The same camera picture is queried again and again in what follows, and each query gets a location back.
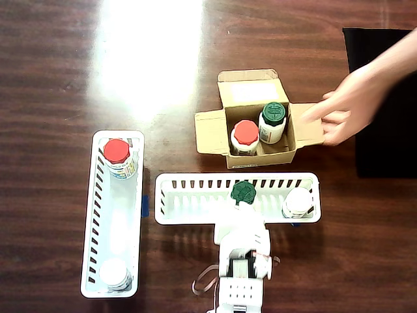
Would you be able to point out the brown cardboard box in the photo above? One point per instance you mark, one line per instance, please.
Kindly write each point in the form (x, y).
(254, 159)

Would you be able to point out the blue tape strip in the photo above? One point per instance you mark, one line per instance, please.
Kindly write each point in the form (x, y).
(294, 224)
(145, 207)

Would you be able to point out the red-capped bottle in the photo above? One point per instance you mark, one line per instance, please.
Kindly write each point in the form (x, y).
(116, 151)
(246, 132)

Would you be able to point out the green-capped bottle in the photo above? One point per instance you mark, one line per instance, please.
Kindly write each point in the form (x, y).
(274, 112)
(242, 192)

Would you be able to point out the white plastic basket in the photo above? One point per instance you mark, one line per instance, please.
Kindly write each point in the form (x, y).
(195, 205)
(120, 212)

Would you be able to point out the black mat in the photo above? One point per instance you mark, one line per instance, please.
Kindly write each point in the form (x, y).
(384, 146)

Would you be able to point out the white-capped bottle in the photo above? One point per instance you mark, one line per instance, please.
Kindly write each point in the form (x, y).
(112, 272)
(298, 200)

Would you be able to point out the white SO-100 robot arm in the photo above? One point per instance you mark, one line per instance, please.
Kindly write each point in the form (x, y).
(241, 293)

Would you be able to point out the person's bare forearm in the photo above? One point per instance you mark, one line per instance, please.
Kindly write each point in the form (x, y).
(397, 55)

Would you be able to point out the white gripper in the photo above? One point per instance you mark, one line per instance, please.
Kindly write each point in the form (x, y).
(240, 219)

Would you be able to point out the person's bare hand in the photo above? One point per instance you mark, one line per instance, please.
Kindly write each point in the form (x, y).
(352, 104)

